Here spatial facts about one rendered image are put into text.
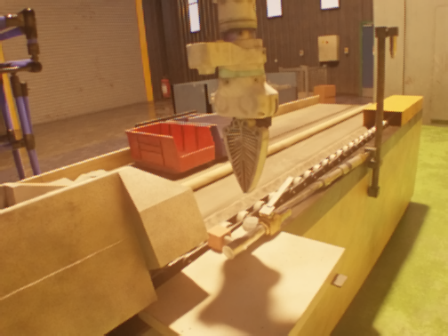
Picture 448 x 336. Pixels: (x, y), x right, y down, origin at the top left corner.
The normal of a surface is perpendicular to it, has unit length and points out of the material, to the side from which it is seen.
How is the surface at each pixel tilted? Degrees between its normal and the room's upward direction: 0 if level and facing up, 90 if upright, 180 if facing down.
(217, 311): 0
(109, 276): 80
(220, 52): 90
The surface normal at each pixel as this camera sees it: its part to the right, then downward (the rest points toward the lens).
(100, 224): 0.71, 0.00
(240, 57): 0.28, 0.29
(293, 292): -0.08, -0.94
